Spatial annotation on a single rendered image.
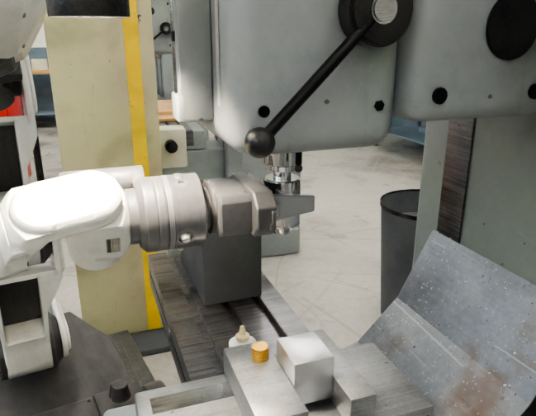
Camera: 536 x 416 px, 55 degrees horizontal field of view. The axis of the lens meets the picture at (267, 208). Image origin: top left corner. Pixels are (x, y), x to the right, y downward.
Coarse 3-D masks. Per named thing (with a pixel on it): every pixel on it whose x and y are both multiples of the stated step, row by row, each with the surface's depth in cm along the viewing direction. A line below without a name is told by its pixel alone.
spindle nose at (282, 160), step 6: (270, 156) 62; (276, 156) 62; (282, 156) 62; (288, 156) 62; (294, 156) 62; (264, 162) 64; (270, 162) 62; (276, 162) 62; (282, 162) 62; (288, 162) 62; (294, 162) 62
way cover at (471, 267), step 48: (432, 240) 96; (432, 288) 92; (480, 288) 83; (528, 288) 76; (384, 336) 95; (432, 336) 88; (480, 336) 80; (528, 336) 74; (432, 384) 82; (480, 384) 77; (528, 384) 71
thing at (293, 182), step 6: (270, 174) 66; (294, 174) 66; (264, 180) 64; (270, 180) 63; (276, 180) 63; (282, 180) 63; (288, 180) 64; (294, 180) 64; (300, 180) 64; (270, 186) 63; (276, 186) 63; (282, 186) 63; (288, 186) 63; (294, 186) 63; (300, 186) 65
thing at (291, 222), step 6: (276, 192) 63; (282, 192) 63; (288, 192) 63; (294, 192) 64; (300, 192) 65; (294, 216) 65; (276, 222) 65; (282, 222) 64; (288, 222) 65; (294, 222) 65; (276, 228) 65; (282, 228) 65; (288, 228) 65
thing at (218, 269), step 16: (208, 240) 97; (224, 240) 98; (240, 240) 100; (256, 240) 101; (192, 256) 107; (208, 256) 98; (224, 256) 99; (240, 256) 101; (256, 256) 102; (192, 272) 109; (208, 272) 99; (224, 272) 100; (240, 272) 102; (256, 272) 103; (208, 288) 100; (224, 288) 102; (240, 288) 103; (256, 288) 104; (208, 304) 101
